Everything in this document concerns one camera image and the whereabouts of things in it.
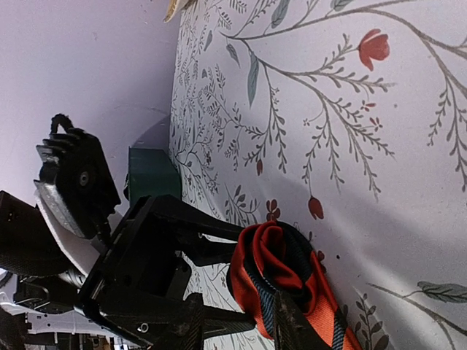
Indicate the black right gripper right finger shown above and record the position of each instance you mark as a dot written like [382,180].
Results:
[292,331]

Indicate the red black striped tie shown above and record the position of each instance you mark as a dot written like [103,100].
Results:
[274,256]

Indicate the dark green divided organizer box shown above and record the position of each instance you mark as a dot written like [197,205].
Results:
[151,173]

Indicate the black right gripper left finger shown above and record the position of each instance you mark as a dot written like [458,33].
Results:
[186,330]

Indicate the yellow woven coaster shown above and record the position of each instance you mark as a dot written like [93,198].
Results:
[175,6]

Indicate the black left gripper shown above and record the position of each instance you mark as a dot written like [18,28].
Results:
[136,287]

